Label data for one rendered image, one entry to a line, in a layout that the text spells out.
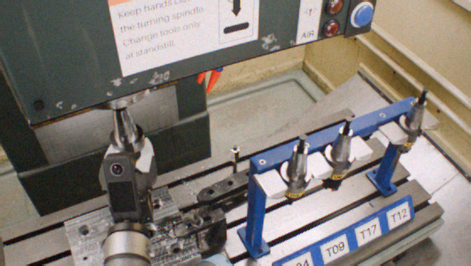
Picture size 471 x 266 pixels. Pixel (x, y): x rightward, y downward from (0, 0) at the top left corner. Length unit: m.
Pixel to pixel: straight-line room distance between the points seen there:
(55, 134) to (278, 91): 1.13
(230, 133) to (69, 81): 1.44
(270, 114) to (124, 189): 1.31
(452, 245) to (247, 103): 1.09
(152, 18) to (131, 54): 0.04
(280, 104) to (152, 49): 1.57
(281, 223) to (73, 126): 0.68
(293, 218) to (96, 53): 0.87
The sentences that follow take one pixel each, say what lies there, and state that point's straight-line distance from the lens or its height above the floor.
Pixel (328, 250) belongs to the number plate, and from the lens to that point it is 1.10.
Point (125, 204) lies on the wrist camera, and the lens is 0.69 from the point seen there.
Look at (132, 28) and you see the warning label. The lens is 0.41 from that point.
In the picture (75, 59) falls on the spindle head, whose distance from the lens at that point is 0.42.
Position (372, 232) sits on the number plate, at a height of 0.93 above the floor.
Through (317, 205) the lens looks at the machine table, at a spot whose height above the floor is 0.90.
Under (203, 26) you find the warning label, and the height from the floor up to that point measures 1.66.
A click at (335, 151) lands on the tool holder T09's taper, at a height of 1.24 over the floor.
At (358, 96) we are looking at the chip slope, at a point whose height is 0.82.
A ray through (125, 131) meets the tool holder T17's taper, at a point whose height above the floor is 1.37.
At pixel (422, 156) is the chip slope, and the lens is 1.55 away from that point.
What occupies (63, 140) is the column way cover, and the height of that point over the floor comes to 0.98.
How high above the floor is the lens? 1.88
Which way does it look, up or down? 46 degrees down
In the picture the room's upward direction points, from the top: straight up
